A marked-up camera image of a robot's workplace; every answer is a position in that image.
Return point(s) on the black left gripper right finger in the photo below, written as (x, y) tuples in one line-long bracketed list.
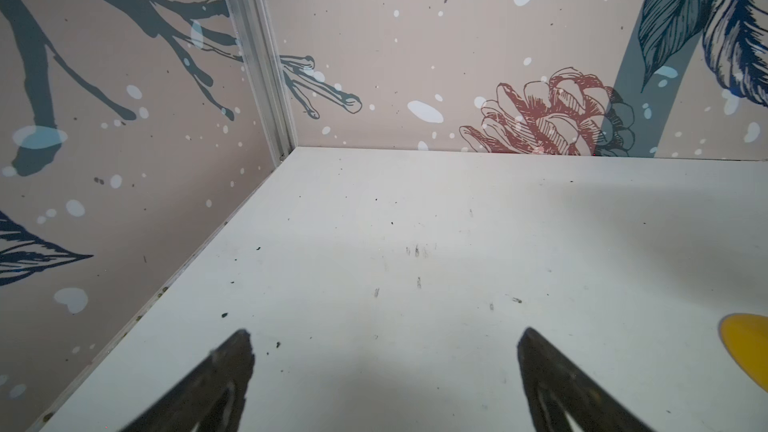
[(560, 395)]

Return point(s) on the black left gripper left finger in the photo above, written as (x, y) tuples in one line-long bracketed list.
[(211, 397)]

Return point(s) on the yellow plastic goblet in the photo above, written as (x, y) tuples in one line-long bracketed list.
[(745, 337)]

